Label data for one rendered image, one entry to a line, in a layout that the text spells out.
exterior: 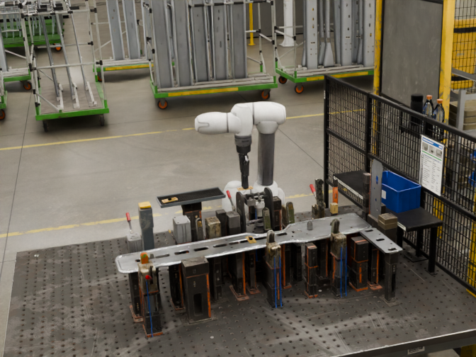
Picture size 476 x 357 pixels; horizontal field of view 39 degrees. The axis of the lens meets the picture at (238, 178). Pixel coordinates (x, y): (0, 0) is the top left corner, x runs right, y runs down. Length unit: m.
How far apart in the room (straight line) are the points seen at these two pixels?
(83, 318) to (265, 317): 0.93
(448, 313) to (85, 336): 1.81
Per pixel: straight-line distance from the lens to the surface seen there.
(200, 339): 3.31
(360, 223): 3.74
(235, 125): 3.37
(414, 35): 5.74
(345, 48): 11.44
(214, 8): 10.58
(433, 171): 3.76
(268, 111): 3.91
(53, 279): 4.04
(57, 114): 9.50
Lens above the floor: 2.55
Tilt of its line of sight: 21 degrees down
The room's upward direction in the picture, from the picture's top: 2 degrees counter-clockwise
